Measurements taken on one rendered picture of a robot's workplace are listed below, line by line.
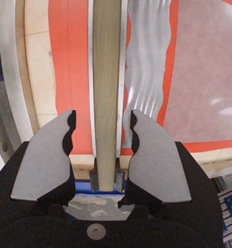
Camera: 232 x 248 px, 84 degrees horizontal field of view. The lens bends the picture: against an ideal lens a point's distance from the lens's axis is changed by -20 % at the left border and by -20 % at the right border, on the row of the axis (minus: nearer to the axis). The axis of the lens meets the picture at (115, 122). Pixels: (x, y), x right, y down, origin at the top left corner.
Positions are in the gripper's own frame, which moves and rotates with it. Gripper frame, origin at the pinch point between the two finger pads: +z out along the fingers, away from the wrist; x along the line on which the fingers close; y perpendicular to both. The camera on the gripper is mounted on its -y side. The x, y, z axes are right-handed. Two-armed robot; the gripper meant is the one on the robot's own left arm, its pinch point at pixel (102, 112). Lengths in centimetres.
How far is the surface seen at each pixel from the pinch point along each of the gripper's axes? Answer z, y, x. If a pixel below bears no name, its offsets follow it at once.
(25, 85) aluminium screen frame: 14.9, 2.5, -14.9
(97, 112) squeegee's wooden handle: 6.5, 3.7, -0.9
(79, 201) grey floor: 111, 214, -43
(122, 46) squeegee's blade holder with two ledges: 13.0, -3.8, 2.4
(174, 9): 17.1, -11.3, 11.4
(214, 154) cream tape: 16.7, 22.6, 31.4
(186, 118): 16.8, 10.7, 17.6
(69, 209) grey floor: 110, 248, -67
